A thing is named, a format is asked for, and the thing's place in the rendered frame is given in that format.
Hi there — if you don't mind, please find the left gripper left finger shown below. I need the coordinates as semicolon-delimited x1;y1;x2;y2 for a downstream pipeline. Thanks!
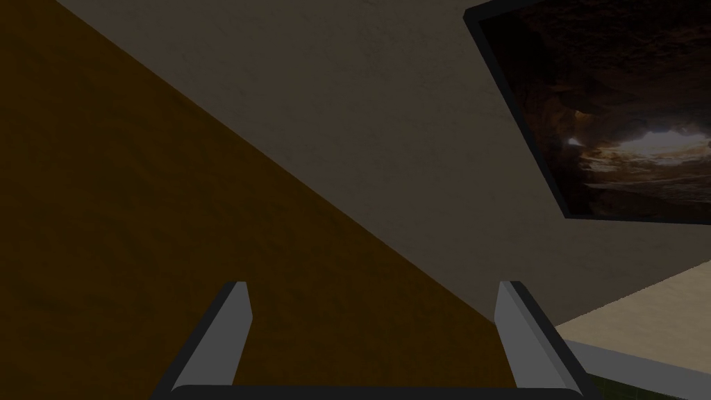
152;281;254;398

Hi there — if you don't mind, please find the dark framed cave picture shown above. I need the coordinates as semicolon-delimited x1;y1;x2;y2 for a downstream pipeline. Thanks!
462;0;711;226

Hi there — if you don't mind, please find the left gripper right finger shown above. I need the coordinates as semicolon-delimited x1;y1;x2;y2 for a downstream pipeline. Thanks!
493;280;600;398

